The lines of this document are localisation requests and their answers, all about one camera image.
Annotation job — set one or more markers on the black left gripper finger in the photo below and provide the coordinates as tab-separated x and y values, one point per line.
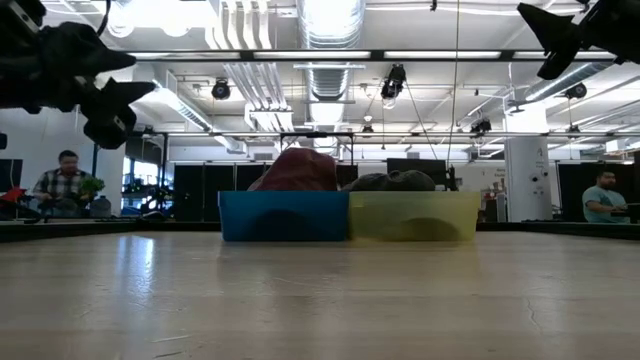
110	120
85	52

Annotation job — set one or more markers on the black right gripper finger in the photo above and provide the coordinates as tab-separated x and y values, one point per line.
555	67
557	32

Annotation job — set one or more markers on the dark grey fabric hat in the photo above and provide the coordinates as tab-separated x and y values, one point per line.
395	181

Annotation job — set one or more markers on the red fabric hat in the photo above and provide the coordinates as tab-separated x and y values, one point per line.
300	170

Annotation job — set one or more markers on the black ceiling spotlight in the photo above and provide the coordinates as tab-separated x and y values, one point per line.
480	126
220	89
367	129
576	91
393	82
573	129

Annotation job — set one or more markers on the green potted plant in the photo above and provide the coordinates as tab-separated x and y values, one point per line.
92	185

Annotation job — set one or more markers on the person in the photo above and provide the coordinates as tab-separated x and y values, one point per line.
602	200
62	182

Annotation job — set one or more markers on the clear water jug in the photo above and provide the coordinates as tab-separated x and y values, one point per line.
101	207

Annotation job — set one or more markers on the white room pillar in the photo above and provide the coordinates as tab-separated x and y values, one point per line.
527	170

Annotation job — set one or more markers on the black overhead light bar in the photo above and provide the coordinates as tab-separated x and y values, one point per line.
246	55

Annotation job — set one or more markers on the black monitor screen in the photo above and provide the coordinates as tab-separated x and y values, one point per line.
415	165

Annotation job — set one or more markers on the blue plastic bin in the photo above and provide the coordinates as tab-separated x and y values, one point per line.
280	215

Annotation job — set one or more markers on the yellow-green plastic bin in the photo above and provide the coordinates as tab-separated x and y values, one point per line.
415	215

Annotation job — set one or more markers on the silver round air duct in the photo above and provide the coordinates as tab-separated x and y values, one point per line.
570	80

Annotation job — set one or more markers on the black partition wall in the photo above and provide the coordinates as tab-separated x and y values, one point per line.
570	190
200	185

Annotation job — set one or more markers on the black table edge rail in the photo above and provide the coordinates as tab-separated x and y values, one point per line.
560	229

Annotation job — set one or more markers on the black distant metal frame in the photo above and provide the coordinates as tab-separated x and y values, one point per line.
320	134

